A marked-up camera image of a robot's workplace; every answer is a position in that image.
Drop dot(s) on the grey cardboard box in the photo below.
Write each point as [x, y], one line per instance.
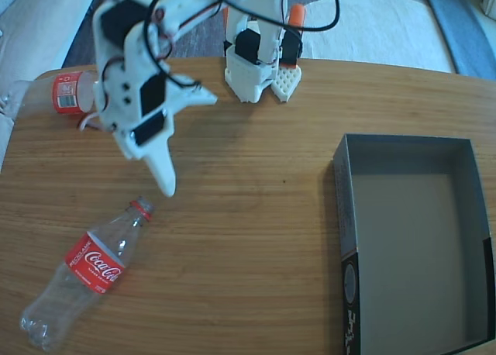
[407, 254]

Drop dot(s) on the clear bottle Coca-Cola script label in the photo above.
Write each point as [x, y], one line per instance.
[97, 269]

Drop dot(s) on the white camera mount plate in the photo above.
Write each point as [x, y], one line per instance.
[190, 97]

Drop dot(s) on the orange and black clamp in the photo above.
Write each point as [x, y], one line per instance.
[296, 16]

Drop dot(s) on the clear bottle barcode red label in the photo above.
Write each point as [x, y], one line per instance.
[67, 93]

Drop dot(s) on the white rug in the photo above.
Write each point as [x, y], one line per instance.
[387, 33]

